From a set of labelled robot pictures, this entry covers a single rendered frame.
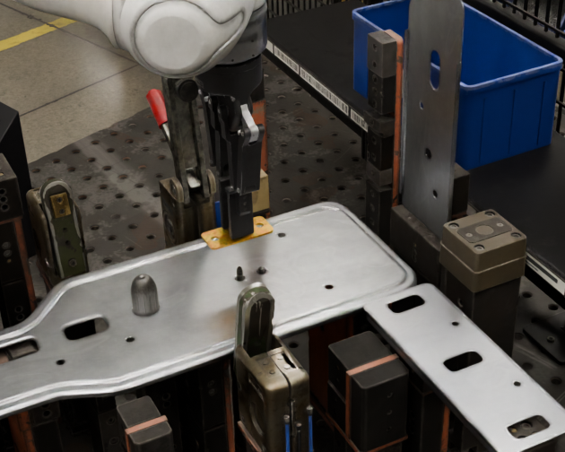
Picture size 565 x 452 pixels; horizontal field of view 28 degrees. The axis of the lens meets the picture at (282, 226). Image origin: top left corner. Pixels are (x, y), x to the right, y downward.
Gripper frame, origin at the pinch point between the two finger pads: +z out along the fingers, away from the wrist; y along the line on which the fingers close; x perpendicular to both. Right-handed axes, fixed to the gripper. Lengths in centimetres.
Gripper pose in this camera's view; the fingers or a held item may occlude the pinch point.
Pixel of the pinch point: (236, 205)
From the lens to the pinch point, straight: 135.3
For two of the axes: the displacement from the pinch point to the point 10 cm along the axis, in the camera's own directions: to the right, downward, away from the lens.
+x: 8.9, -2.7, 3.6
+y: 4.5, 4.9, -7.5
